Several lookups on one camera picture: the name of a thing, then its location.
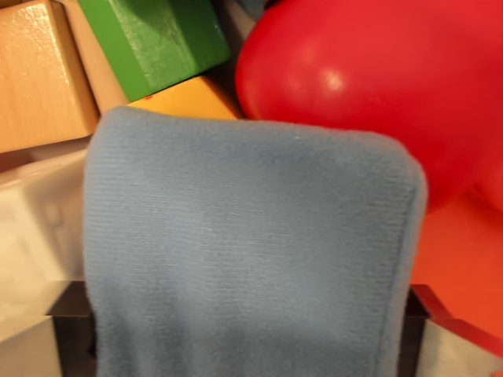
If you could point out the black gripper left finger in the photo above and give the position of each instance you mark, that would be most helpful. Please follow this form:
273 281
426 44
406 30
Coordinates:
70 337

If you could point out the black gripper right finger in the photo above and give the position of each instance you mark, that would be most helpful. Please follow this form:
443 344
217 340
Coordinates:
444 345

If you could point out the light blue fabric cube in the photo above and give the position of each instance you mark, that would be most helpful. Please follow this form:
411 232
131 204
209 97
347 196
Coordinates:
247 243

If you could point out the orange fabric toy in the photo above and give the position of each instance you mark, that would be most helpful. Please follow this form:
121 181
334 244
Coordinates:
460 267

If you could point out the white rubber cube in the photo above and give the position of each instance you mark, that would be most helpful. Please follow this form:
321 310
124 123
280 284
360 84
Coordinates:
39 220

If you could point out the natural wooden block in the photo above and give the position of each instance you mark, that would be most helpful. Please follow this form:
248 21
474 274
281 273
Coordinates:
39 78

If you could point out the yellow wooden block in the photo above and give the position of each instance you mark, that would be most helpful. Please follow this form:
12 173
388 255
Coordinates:
188 102

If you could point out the glossy red toy apple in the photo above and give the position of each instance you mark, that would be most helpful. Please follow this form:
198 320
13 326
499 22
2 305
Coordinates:
373 78

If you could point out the green wooden block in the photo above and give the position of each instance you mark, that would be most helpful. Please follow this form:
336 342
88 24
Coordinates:
157 43

